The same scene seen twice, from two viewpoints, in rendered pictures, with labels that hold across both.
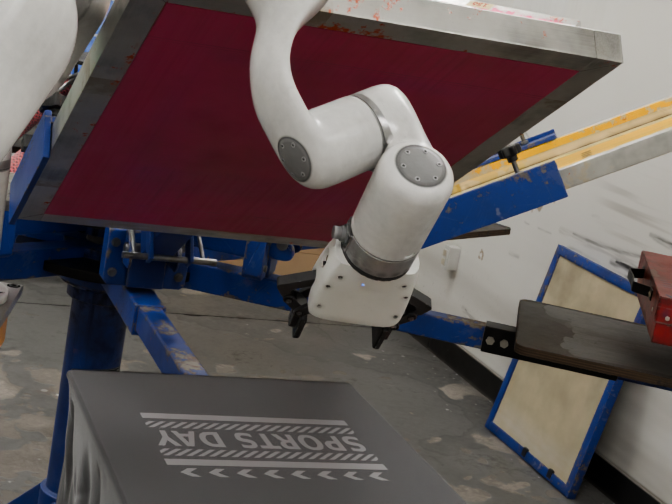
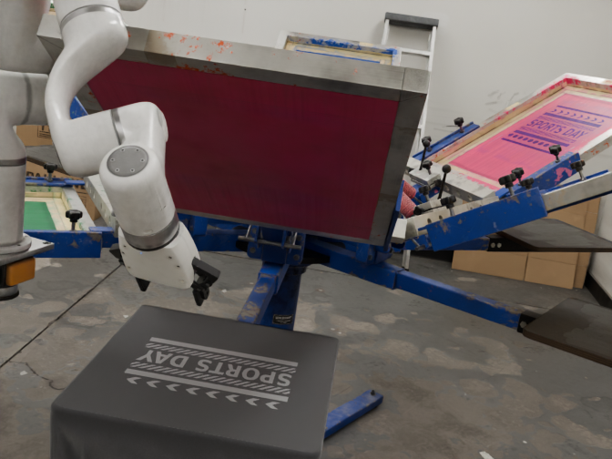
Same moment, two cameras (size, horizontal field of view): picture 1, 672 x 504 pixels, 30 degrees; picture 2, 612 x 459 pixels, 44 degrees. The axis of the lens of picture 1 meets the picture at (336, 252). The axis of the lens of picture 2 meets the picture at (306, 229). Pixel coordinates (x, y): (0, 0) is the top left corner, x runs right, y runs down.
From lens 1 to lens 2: 0.80 m
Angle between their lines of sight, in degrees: 26
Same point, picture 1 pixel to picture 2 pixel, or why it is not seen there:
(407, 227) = (123, 209)
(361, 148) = (96, 147)
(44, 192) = not seen: hidden behind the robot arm
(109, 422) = (122, 340)
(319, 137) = (60, 137)
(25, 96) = not seen: outside the picture
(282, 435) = (235, 365)
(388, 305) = (169, 271)
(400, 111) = (137, 120)
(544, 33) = (355, 70)
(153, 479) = (100, 380)
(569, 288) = not seen: outside the picture
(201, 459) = (153, 372)
